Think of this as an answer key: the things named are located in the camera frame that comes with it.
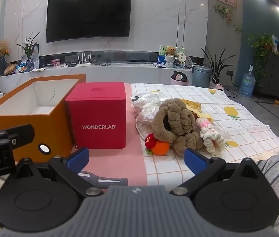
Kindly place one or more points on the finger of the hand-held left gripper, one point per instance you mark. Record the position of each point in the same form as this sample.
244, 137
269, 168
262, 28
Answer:
18, 134

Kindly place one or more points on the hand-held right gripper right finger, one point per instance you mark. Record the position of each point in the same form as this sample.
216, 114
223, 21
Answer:
195, 159

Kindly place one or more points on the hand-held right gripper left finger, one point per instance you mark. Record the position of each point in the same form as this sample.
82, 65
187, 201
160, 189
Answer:
77, 158

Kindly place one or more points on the orange cardboard box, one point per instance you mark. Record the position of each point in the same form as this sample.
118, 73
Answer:
43, 128

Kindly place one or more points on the pink white crocheted toy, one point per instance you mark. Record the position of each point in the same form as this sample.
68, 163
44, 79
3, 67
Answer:
209, 133

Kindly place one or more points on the orange crocheted fruit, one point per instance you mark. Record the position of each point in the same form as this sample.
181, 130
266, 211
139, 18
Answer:
161, 148

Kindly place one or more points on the brown plush toy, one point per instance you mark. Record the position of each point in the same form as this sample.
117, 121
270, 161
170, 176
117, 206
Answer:
176, 118

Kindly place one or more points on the red crocheted flower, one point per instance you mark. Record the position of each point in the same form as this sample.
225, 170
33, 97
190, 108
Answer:
149, 138

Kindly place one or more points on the red square box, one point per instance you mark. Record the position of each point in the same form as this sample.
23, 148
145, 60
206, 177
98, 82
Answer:
97, 113

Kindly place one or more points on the yellow brown packet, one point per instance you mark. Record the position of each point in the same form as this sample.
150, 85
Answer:
195, 107

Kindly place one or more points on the brown round bread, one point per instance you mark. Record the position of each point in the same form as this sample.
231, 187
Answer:
10, 69

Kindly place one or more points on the lemon print checked tablecloth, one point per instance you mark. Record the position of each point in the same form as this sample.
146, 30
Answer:
248, 126

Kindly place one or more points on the dark vase with dried flowers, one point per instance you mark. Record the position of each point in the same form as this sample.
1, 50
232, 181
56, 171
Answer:
1, 64

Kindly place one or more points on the blue snack packets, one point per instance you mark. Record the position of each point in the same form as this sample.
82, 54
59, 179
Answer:
22, 67

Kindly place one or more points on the white plastic bag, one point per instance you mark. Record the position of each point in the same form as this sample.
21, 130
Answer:
147, 100

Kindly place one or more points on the pink woven basket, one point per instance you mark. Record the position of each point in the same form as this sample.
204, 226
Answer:
212, 83

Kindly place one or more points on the grey metal trash can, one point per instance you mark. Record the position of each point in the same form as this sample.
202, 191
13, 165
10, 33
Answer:
201, 77

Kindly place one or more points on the pink bin with black bag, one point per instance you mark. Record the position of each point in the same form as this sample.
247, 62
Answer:
179, 79

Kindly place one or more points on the green leafy potted plant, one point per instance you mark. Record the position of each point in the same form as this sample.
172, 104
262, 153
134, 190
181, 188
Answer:
29, 48

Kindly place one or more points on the blue water jug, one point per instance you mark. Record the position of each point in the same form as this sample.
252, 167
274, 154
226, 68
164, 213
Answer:
247, 84

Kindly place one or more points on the white router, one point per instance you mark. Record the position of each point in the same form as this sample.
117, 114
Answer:
84, 64

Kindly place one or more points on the tall potted plant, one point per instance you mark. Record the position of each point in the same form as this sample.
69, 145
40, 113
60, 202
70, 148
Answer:
217, 66

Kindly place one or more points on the white marble television cabinet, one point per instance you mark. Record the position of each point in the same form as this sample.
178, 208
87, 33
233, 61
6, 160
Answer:
129, 72

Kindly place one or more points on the white round fan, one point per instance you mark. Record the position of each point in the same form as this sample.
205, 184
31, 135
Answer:
182, 57

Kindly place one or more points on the blue box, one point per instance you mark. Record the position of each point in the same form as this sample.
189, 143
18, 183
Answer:
161, 59

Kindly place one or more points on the small brown teddy bear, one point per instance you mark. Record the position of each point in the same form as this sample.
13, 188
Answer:
170, 51

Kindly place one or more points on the dark side cabinet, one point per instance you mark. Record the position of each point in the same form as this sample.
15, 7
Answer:
275, 79

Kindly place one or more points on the teddy bear on shelf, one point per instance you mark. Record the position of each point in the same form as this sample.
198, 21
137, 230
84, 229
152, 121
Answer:
163, 49

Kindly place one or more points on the ivy plant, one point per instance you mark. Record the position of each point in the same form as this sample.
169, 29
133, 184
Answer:
262, 44

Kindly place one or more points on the hanging vine plant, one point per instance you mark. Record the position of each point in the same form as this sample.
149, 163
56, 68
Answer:
225, 13

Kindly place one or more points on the wall socket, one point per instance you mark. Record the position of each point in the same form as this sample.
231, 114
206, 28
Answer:
229, 73

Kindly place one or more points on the black wall television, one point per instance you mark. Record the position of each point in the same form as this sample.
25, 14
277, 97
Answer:
87, 17

